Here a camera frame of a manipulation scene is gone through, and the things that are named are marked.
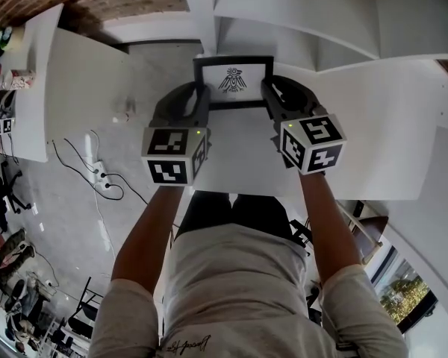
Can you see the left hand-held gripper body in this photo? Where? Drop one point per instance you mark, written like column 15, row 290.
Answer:
column 168, row 155

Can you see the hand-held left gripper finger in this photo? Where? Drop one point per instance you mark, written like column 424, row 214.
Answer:
column 168, row 97
column 203, row 104

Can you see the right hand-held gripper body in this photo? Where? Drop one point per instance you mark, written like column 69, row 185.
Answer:
column 313, row 144

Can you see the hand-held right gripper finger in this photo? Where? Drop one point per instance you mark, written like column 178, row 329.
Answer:
column 272, row 99
column 302, row 95

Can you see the black framed bird picture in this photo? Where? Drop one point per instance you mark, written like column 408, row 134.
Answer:
column 233, row 82

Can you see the person's right forearm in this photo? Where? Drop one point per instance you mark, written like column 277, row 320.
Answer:
column 328, row 229

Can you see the person's left forearm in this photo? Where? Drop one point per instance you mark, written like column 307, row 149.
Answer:
column 145, row 237

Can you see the white power strip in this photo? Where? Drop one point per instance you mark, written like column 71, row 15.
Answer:
column 99, row 175

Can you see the person's black shorts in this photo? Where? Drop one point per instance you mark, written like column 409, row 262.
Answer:
column 209, row 215

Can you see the white hutch shelf unit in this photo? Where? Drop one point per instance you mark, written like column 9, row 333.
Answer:
column 283, row 13

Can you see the white side table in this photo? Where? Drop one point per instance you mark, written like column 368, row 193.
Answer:
column 82, row 88

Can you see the wooden chair dark seat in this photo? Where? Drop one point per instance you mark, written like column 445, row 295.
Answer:
column 369, row 233

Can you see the pink label bottle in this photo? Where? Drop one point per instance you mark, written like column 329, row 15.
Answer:
column 20, row 80

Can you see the person's beige shirt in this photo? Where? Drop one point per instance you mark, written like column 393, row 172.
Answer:
column 239, row 293

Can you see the black office chair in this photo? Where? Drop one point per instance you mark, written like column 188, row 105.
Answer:
column 11, row 196

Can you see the spare hand-held gripper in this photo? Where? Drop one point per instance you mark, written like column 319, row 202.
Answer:
column 3, row 123

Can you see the window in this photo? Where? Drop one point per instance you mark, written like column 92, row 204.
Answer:
column 403, row 293

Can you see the potted white flowers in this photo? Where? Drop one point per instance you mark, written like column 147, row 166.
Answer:
column 2, row 41

